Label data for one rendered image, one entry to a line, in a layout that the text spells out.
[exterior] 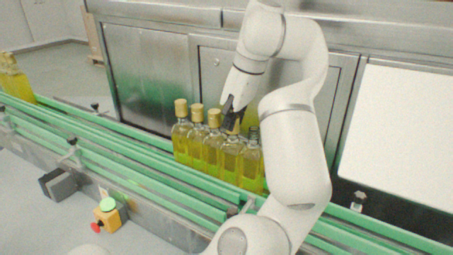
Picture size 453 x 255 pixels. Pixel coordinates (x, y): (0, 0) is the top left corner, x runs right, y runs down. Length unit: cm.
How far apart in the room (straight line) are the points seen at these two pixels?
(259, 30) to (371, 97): 34
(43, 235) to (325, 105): 94
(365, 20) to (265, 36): 26
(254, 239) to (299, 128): 15
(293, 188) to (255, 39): 25
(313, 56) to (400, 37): 22
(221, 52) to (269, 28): 35
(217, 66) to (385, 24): 43
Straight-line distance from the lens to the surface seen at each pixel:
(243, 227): 35
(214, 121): 73
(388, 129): 74
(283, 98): 41
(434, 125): 74
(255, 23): 49
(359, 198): 76
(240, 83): 60
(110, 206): 97
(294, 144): 38
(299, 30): 51
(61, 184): 117
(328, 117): 75
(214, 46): 82
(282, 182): 37
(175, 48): 97
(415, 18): 70
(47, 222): 115
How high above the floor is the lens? 149
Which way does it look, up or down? 30 degrees down
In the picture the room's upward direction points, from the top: straight up
